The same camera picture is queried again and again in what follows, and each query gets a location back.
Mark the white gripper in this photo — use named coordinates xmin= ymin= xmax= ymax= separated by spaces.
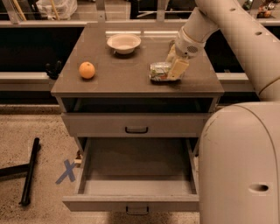
xmin=165 ymin=27 xmax=206 ymax=81

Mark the green white 7up can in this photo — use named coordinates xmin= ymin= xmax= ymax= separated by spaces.
xmin=150 ymin=62 xmax=184 ymax=81

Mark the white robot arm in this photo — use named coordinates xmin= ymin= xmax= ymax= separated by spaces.
xmin=176 ymin=0 xmax=280 ymax=224

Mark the grey drawer cabinet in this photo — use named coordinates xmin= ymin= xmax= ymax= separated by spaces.
xmin=52 ymin=22 xmax=224 ymax=151

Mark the open grey middle drawer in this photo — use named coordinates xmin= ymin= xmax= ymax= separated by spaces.
xmin=63 ymin=137 xmax=200 ymax=215

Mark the white bowl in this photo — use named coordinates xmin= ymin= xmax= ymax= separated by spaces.
xmin=107 ymin=33 xmax=141 ymax=54

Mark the orange fruit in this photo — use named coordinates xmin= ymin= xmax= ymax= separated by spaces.
xmin=79 ymin=61 xmax=95 ymax=79

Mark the black clamp object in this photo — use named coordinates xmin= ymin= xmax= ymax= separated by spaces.
xmin=45 ymin=60 xmax=62 ymax=80

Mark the white plastic bag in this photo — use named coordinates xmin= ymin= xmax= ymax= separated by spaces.
xmin=37 ymin=0 xmax=78 ymax=20

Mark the blue tape cross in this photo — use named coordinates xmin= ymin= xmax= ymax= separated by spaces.
xmin=55 ymin=159 xmax=75 ymax=185

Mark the black stand leg left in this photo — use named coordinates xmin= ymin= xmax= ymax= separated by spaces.
xmin=0 ymin=137 xmax=41 ymax=207

